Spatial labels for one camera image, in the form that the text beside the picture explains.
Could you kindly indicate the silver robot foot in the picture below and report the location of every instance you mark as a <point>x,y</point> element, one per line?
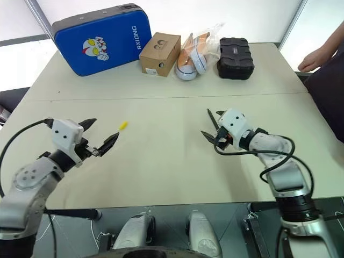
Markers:
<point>203,233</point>
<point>137,231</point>

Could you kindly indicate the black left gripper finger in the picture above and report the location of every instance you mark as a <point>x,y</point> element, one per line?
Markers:
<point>108,141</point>
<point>87,124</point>

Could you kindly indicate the person's bare forearm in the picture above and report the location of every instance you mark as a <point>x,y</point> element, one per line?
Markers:
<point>334,40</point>

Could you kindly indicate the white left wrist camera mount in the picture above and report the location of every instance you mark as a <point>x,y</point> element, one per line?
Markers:
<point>65,131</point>

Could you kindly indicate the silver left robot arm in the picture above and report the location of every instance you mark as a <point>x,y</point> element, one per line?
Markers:
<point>29,182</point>

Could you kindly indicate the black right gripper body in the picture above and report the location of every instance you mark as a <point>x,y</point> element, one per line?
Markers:
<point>222,139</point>

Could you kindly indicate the brown cardboard box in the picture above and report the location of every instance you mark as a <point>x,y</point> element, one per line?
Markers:
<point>158,55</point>

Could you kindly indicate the grey metal post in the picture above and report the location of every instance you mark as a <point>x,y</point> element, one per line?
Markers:
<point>293,22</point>
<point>40,18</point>

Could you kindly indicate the black chair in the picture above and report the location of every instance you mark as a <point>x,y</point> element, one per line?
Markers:
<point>12,99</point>

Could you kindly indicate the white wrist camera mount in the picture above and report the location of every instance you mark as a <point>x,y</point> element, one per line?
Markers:
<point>65,131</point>
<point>233,122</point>

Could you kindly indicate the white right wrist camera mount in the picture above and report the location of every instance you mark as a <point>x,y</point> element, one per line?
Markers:
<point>233,122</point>

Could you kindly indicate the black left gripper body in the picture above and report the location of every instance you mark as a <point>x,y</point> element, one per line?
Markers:
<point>86,150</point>

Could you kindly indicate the orange white sneaker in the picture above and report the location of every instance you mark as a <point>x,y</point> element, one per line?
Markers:
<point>199,57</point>
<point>185,68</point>

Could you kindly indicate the black table leg frame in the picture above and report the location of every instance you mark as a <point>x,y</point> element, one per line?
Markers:
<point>255,231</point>

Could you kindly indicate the person's dark clothing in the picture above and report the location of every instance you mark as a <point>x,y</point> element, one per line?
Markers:
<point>329,94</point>

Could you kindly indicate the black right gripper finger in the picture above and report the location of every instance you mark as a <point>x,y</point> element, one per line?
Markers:
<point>209,136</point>
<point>220,112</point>

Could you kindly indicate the person's bare hand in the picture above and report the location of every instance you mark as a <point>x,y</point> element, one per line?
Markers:
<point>313,60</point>

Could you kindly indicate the black table frame bar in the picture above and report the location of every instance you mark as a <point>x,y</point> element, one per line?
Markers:
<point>72,213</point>

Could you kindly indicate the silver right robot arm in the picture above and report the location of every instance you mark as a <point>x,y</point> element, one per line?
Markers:
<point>287,177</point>

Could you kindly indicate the black hard plastic case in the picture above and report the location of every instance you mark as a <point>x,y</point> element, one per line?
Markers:
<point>236,57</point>

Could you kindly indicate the small yellow object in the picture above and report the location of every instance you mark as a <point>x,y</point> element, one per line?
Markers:
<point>123,125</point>

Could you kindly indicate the blue cartoon print case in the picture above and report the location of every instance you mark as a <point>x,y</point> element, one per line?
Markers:
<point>104,40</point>

